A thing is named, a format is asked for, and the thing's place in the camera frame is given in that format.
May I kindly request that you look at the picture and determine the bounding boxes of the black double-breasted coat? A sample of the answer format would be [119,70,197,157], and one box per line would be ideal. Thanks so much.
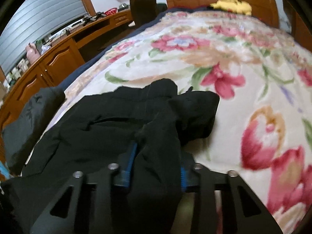
[1,79,219,233]

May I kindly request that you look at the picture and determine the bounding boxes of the floral bed blanket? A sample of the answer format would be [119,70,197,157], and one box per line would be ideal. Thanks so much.
[46,10,312,234]

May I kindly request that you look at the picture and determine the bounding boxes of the dark grey folded garment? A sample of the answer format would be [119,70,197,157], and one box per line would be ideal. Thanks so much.
[2,87,66,175]

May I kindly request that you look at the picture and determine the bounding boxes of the wooden desk cabinet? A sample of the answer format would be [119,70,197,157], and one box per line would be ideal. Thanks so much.
[0,9,134,132]

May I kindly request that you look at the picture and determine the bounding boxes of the pink thermos jug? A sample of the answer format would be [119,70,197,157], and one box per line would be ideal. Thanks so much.
[25,43,41,65]

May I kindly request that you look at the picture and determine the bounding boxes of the wooden louvered wardrobe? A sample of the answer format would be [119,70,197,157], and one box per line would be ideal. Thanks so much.
[282,0,312,51]

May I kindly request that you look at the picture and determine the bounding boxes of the red basket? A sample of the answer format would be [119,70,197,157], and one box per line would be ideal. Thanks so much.
[104,7,118,16]

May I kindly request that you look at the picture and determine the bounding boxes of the grey window blind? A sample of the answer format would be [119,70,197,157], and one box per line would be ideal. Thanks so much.
[1,0,86,74]

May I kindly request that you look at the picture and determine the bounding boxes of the yellow plush toy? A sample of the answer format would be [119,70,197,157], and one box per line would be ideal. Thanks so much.
[210,0,252,16]

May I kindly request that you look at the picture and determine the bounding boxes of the dark wooden chair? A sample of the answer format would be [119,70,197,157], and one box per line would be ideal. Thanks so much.
[129,0,157,27]

